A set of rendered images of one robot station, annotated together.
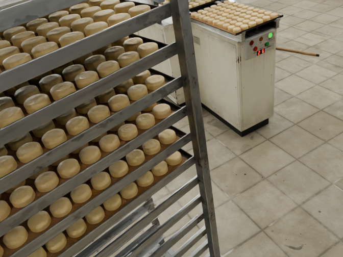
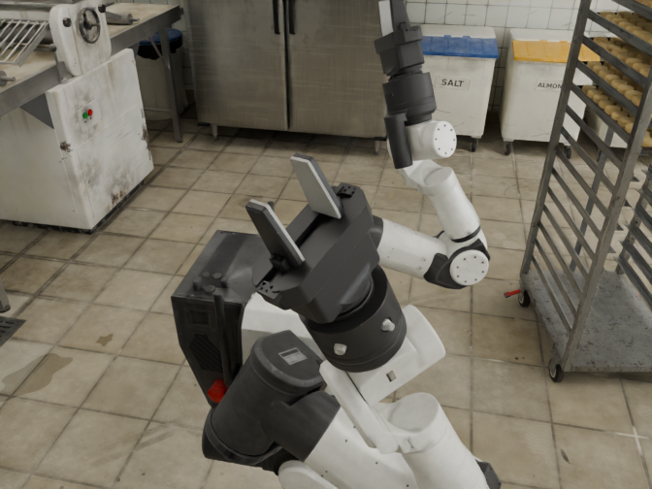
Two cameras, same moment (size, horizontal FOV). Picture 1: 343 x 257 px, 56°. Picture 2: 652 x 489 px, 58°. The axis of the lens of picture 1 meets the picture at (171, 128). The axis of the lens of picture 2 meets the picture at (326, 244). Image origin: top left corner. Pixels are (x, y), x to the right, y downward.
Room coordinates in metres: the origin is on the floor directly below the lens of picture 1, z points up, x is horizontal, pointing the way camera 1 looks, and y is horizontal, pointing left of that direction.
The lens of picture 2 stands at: (0.89, -1.97, 1.79)
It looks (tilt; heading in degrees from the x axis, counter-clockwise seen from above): 33 degrees down; 125
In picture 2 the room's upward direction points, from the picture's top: straight up
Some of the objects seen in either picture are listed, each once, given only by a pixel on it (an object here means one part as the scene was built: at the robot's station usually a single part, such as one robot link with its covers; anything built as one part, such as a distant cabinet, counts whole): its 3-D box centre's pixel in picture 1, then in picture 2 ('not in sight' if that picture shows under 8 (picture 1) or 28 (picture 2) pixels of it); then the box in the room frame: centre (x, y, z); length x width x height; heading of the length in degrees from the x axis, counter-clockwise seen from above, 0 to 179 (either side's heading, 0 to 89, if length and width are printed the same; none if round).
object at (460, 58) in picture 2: not in sight; (450, 87); (-0.78, 2.07, 0.38); 0.64 x 0.54 x 0.77; 115
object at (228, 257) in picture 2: not in sight; (284, 332); (0.39, -1.38, 1.10); 0.34 x 0.30 x 0.36; 113
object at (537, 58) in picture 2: not in sight; (541, 93); (-0.18, 2.32, 0.38); 0.64 x 0.54 x 0.77; 114
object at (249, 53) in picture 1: (259, 44); not in sight; (2.02, -0.70, 0.77); 0.24 x 0.04 x 0.14; 112
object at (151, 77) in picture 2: not in sight; (153, 73); (-3.01, 1.18, 0.33); 0.54 x 0.53 x 0.66; 23
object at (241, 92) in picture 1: (228, 69); not in sight; (2.36, -0.56, 0.45); 0.70 x 0.34 x 0.90; 22
